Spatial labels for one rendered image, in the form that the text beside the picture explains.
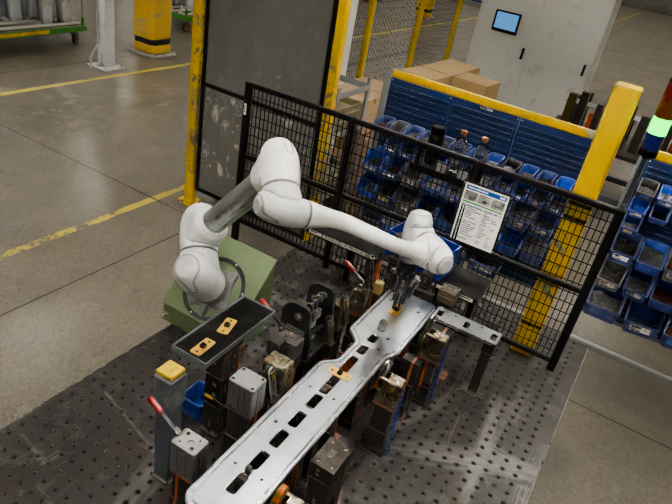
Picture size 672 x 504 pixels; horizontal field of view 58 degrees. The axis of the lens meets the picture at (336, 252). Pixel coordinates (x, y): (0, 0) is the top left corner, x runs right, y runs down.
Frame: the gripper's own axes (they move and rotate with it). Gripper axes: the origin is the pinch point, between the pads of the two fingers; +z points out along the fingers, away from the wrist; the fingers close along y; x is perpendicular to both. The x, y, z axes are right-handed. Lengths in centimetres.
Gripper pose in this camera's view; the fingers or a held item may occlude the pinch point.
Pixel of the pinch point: (398, 301)
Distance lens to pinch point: 250.1
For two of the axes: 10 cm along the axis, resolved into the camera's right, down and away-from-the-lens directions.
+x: 4.9, -3.6, 7.9
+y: 8.5, 3.8, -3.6
